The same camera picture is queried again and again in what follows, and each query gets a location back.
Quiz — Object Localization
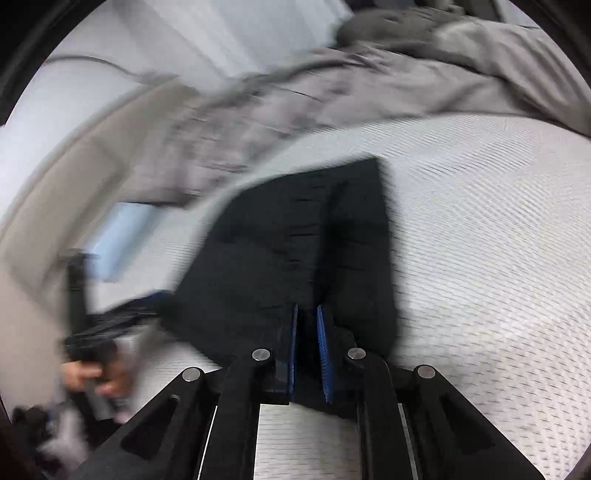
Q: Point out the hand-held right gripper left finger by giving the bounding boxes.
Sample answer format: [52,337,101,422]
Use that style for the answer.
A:
[85,303,301,480]

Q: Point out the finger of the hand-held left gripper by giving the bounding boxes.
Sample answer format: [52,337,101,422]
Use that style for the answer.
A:
[92,288,174,333]

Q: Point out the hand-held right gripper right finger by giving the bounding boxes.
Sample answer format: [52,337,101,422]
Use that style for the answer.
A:
[316,305,546,480]

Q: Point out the black pants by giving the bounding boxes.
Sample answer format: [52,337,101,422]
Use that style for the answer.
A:
[159,157,402,370]

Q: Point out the person's left hand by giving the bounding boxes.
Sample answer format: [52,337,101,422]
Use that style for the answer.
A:
[60,355,136,398]

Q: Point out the light blue pillow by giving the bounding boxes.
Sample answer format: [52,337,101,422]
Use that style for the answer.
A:
[90,203,160,282]

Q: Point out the beige padded headboard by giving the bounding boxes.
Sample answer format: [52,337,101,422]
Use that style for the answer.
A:
[0,76,195,370]

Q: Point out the white patterned mattress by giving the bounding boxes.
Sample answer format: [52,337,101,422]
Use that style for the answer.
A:
[129,113,591,480]

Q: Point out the grey duvet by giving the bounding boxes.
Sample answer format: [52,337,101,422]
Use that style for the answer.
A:
[134,18,591,195]

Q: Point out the white curtain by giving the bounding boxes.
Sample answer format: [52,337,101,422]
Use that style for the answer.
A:
[185,0,352,79]

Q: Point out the dark grey cloth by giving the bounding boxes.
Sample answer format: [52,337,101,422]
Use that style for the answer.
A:
[337,4,458,47]

